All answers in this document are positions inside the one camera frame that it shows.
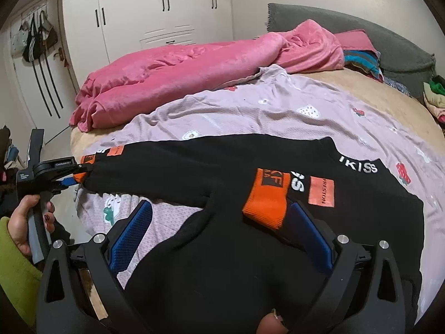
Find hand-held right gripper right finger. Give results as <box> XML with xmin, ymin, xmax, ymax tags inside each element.
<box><xmin>287</xmin><ymin>200</ymin><xmax>407</xmax><ymax>334</ymax></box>

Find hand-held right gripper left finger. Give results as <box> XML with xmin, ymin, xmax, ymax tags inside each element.
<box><xmin>36</xmin><ymin>198</ymin><xmax>154</xmax><ymax>334</ymax></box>

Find black sweater orange cuffs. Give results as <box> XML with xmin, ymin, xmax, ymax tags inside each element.
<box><xmin>75</xmin><ymin>134</ymin><xmax>426</xmax><ymax>334</ymax></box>

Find black shoulder bag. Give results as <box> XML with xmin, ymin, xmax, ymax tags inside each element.
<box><xmin>22</xmin><ymin>16</ymin><xmax>65</xmax><ymax>119</ymax></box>

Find person's left forearm green sleeve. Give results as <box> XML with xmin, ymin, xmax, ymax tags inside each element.
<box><xmin>0</xmin><ymin>217</ymin><xmax>44</xmax><ymax>325</ymax></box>

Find heap of dark clothes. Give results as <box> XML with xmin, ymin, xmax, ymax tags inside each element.
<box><xmin>0</xmin><ymin>124</ymin><xmax>28</xmax><ymax>186</ymax></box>

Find pile of colourful clothes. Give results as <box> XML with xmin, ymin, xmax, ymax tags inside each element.
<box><xmin>422</xmin><ymin>75</ymin><xmax>445</xmax><ymax>123</ymax></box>

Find person's left hand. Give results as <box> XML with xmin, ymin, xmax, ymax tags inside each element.
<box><xmin>8</xmin><ymin>195</ymin><xmax>57</xmax><ymax>261</ymax></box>

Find person's right hand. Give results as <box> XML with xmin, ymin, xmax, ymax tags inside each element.
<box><xmin>256</xmin><ymin>308</ymin><xmax>289</xmax><ymax>334</ymax></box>

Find white door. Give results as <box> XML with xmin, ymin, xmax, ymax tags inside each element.
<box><xmin>7</xmin><ymin>0</ymin><xmax>79</xmax><ymax>130</ymax></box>

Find pink fleece blanket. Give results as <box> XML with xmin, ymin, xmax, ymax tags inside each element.
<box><xmin>69</xmin><ymin>21</ymin><xmax>345</xmax><ymax>133</ymax></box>

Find lilac printed bed sheet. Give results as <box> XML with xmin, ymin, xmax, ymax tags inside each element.
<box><xmin>75</xmin><ymin>64</ymin><xmax>445</xmax><ymax>321</ymax></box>

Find grey hanging bag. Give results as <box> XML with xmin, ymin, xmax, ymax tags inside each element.
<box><xmin>11</xmin><ymin>23</ymin><xmax>29</xmax><ymax>57</ymax></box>

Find brown handbag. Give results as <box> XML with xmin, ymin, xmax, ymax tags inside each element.
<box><xmin>36</xmin><ymin>10</ymin><xmax>60</xmax><ymax>48</ymax></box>

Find white wardrobe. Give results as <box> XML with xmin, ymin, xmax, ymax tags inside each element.
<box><xmin>62</xmin><ymin>0</ymin><xmax>234</xmax><ymax>94</ymax></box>

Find blue patterned cloth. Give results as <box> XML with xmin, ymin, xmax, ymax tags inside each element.
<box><xmin>382</xmin><ymin>76</ymin><xmax>411</xmax><ymax>95</ymax></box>

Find pink cloth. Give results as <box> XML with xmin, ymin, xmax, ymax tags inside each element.
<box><xmin>334</xmin><ymin>30</ymin><xmax>378</xmax><ymax>56</ymax></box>

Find wooden bed frame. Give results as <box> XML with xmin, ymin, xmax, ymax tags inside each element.
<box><xmin>78</xmin><ymin>268</ymin><xmax>109</xmax><ymax>321</ymax></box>

